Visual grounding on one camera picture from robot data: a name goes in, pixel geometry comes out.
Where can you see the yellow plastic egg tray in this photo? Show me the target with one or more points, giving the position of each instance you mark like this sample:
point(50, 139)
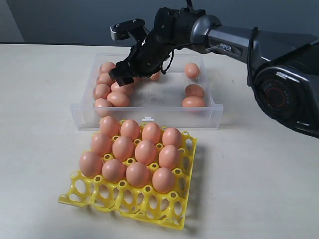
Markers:
point(144, 204)

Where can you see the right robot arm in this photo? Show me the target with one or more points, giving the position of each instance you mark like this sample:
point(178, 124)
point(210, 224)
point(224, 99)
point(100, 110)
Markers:
point(282, 68)

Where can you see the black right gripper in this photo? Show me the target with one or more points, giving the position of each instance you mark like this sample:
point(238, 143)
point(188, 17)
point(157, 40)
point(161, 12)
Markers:
point(143, 60)

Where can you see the clear plastic box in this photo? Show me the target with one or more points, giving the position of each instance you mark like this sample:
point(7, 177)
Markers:
point(157, 101)

